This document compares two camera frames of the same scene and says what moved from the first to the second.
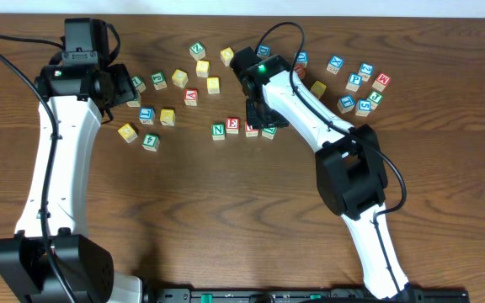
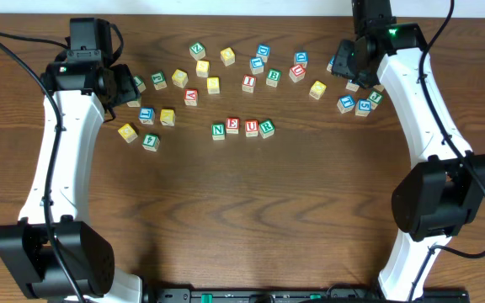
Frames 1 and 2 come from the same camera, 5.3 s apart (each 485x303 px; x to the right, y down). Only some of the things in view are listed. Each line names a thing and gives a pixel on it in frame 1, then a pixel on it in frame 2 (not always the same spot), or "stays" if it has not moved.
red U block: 251,132 stays
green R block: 269,132 stays
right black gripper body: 262,116 → 343,61
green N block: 218,131 stays
